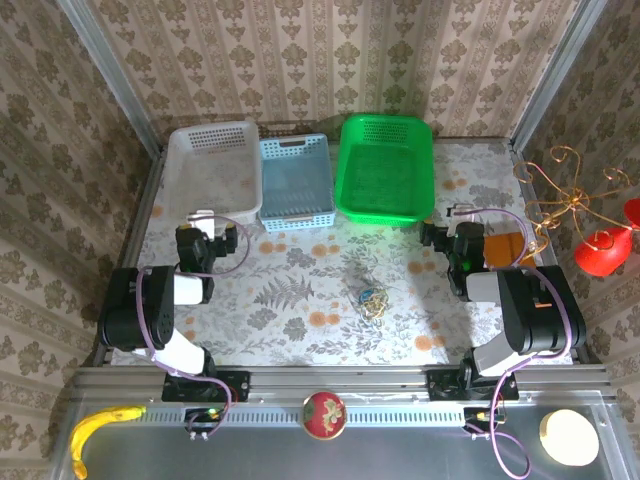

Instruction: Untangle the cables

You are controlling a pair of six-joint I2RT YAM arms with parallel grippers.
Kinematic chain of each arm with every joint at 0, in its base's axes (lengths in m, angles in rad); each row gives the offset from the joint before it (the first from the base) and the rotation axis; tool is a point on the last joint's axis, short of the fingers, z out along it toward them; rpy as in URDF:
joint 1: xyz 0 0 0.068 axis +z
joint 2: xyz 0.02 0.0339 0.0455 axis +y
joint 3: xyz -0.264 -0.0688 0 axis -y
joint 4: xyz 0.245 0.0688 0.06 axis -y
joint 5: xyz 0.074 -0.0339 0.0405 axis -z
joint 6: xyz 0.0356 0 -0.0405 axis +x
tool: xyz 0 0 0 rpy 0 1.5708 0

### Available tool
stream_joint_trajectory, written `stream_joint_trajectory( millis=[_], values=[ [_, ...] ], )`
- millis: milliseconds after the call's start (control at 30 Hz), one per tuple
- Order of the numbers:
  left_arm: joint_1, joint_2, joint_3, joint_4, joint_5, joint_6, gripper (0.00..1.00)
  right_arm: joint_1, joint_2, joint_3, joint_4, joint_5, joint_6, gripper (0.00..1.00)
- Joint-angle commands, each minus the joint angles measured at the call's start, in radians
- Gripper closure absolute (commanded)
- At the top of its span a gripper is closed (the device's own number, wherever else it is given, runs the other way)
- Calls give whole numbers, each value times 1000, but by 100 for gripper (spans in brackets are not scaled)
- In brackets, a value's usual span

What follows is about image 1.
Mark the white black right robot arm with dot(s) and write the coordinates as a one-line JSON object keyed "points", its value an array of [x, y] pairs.
{"points": [[540, 310]]}

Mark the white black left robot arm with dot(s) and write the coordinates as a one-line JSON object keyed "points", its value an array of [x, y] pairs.
{"points": [[130, 310]]}

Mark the orange flat board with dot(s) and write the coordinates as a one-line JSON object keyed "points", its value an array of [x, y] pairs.
{"points": [[502, 247]]}

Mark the white plastic basket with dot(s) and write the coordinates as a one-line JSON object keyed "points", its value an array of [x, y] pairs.
{"points": [[215, 175]]}

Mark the green plastic basket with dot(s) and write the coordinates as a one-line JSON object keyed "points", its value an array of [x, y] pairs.
{"points": [[385, 170]]}

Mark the light blue plastic basket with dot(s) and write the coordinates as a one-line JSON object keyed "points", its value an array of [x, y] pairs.
{"points": [[295, 175]]}

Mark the floral tablecloth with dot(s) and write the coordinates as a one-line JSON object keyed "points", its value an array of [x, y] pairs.
{"points": [[300, 345]]}

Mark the large red hanging ornament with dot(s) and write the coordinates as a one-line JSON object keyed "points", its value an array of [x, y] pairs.
{"points": [[600, 255]]}

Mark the black left connector box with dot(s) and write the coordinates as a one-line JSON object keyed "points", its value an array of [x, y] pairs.
{"points": [[200, 415]]}

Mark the black connector box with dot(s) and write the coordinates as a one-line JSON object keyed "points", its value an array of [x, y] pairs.
{"points": [[200, 415], [480, 416]]}

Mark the black right connector box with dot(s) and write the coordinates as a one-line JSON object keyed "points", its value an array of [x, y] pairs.
{"points": [[480, 416]]}

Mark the small red hanging ornament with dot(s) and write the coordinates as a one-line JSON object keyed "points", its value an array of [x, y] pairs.
{"points": [[634, 212]]}

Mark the yellow banana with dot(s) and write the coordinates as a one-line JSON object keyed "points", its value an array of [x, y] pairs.
{"points": [[100, 420]]}

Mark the red gold patterned ball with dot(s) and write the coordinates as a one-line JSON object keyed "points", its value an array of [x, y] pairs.
{"points": [[324, 415]]}

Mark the cream round disc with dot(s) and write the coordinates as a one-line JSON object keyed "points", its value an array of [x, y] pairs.
{"points": [[570, 437]]}

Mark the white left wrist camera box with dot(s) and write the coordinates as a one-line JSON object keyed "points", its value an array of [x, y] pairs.
{"points": [[202, 220]]}

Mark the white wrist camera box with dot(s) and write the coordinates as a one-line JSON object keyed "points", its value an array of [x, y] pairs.
{"points": [[202, 220], [462, 210]]}

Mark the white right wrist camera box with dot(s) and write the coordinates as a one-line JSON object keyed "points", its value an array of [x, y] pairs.
{"points": [[462, 210]]}

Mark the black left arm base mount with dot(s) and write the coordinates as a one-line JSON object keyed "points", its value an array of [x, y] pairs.
{"points": [[235, 385]]}

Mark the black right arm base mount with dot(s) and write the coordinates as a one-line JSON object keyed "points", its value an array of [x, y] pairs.
{"points": [[440, 385]]}

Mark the aluminium frame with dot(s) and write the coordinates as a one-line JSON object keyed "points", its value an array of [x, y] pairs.
{"points": [[340, 380]]}

